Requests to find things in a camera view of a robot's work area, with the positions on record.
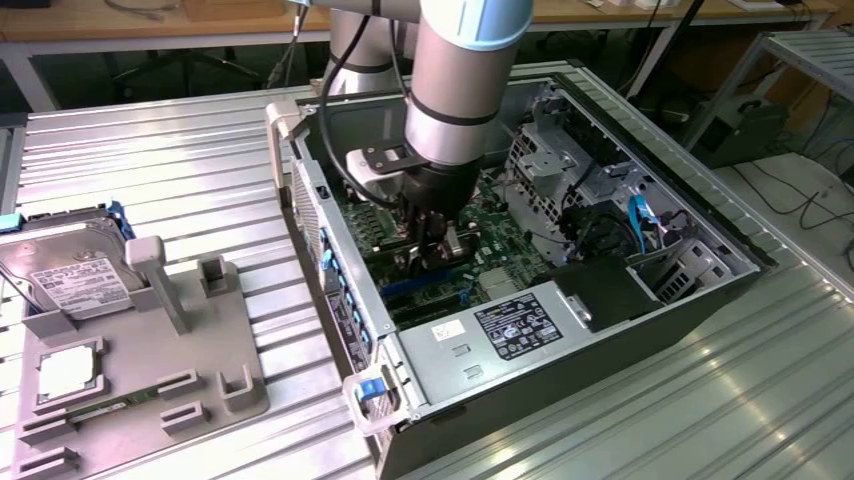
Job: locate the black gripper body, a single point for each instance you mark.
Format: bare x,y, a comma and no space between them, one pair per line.
442,190

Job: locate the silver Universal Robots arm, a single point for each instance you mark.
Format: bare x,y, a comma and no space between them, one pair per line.
454,80

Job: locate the green motherboard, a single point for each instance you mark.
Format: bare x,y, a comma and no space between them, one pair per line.
496,240

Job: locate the silver disk bay cage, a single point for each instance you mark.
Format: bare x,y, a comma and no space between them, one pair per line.
543,165

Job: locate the black plastic air shroud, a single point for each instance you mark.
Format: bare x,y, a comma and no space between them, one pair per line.
600,290

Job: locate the grey power supply unit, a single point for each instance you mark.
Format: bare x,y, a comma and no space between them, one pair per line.
454,370

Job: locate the blue case latch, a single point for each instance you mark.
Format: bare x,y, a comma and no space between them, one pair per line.
370,390

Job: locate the open black PC case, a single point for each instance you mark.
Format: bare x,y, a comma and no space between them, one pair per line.
567,400

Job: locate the black equipment box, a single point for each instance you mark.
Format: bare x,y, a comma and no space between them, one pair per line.
750,135

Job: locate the wooden desk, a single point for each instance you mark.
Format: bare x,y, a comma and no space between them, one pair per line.
200,25

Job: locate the grey parts rack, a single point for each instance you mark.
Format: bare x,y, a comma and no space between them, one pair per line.
133,380

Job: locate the silver hard disk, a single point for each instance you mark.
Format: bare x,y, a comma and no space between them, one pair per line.
67,270

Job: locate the green RAM stick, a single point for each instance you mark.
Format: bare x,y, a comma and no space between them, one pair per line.
113,406

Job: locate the silver CPU chip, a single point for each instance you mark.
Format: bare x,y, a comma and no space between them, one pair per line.
65,372

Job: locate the metal slat side table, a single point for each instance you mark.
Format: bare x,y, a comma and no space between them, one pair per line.
810,50

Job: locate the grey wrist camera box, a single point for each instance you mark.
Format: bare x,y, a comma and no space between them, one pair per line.
363,167

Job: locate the blue disk carrier frame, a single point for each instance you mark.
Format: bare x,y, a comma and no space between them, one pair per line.
121,220

